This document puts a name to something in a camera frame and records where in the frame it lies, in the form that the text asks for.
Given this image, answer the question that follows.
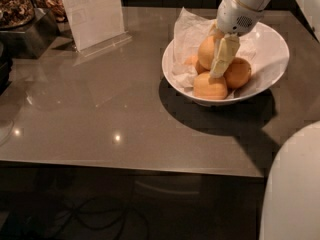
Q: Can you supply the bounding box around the glass bowl of nuts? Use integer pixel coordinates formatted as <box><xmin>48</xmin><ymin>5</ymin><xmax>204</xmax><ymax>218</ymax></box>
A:
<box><xmin>0</xmin><ymin>0</ymin><xmax>35</xmax><ymax>30</ymax></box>

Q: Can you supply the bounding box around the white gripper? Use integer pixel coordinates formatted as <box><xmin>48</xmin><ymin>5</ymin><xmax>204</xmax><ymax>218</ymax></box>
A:
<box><xmin>209</xmin><ymin>0</ymin><xmax>263</xmax><ymax>78</ymax></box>

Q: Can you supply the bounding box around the black cable on floor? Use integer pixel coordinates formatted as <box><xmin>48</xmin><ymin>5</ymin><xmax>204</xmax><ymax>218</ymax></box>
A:
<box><xmin>49</xmin><ymin>194</ymin><xmax>151</xmax><ymax>240</ymax></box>

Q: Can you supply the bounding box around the orange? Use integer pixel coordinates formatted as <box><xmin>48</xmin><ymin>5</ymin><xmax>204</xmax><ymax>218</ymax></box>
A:
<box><xmin>198</xmin><ymin>36</ymin><xmax>221</xmax><ymax>70</ymax></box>
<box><xmin>193</xmin><ymin>72</ymin><xmax>228</xmax><ymax>100</ymax></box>
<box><xmin>224</xmin><ymin>57</ymin><xmax>251</xmax><ymax>89</ymax></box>

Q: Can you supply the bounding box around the white ceramic bowl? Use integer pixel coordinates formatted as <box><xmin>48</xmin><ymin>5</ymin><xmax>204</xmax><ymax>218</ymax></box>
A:
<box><xmin>162</xmin><ymin>20</ymin><xmax>290</xmax><ymax>107</ymax></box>

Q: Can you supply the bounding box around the white paper liner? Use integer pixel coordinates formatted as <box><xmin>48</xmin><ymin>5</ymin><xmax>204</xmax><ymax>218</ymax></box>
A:
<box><xmin>169</xmin><ymin>9</ymin><xmax>255</xmax><ymax>101</ymax></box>

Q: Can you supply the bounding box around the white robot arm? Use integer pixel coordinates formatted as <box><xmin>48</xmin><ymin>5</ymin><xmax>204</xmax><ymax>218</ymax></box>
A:
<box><xmin>214</xmin><ymin>0</ymin><xmax>320</xmax><ymax>240</ymax></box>

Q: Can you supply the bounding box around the acrylic sign holder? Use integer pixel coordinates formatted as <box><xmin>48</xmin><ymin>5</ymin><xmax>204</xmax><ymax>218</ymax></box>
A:
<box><xmin>62</xmin><ymin>0</ymin><xmax>132</xmax><ymax>57</ymax></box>

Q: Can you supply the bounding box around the dark metal stand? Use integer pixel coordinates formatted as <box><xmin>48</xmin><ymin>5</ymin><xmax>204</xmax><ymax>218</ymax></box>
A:
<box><xmin>0</xmin><ymin>8</ymin><xmax>60</xmax><ymax>59</ymax></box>

